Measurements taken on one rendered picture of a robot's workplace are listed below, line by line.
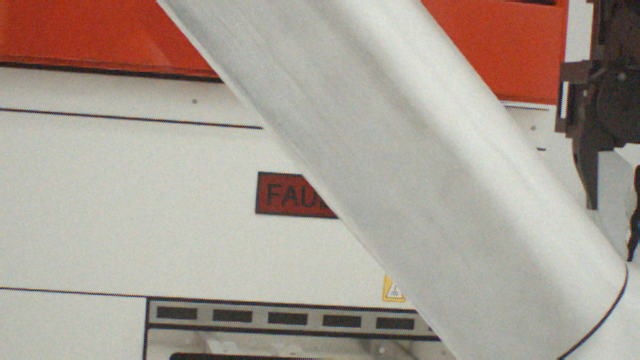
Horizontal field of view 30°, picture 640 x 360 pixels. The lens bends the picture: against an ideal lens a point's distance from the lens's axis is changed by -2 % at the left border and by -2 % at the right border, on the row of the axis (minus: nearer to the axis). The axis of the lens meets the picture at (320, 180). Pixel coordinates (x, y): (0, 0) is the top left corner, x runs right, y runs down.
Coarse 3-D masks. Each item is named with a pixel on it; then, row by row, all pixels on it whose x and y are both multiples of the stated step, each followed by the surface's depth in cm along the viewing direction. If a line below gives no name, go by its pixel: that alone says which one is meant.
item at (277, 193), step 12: (264, 180) 138; (276, 180) 138; (288, 180) 138; (300, 180) 138; (264, 192) 138; (276, 192) 138; (288, 192) 138; (300, 192) 138; (312, 192) 139; (264, 204) 138; (276, 204) 138; (288, 204) 138; (300, 204) 139; (312, 204) 139; (324, 204) 139
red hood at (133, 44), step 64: (0, 0) 127; (64, 0) 128; (128, 0) 129; (448, 0) 135; (512, 0) 138; (0, 64) 150; (64, 64) 129; (128, 64) 130; (192, 64) 131; (512, 64) 137
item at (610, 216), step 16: (608, 160) 82; (624, 160) 83; (608, 176) 82; (624, 176) 83; (608, 192) 82; (624, 192) 83; (608, 208) 83; (624, 208) 83; (608, 224) 83; (624, 224) 83; (608, 240) 83; (624, 240) 83; (624, 256) 83
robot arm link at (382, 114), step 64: (192, 0) 48; (256, 0) 47; (320, 0) 47; (384, 0) 49; (256, 64) 48; (320, 64) 48; (384, 64) 48; (448, 64) 50; (320, 128) 49; (384, 128) 48; (448, 128) 49; (512, 128) 51; (320, 192) 52; (384, 192) 49; (448, 192) 49; (512, 192) 50; (384, 256) 52; (448, 256) 50; (512, 256) 50; (576, 256) 51; (448, 320) 52; (512, 320) 50; (576, 320) 51
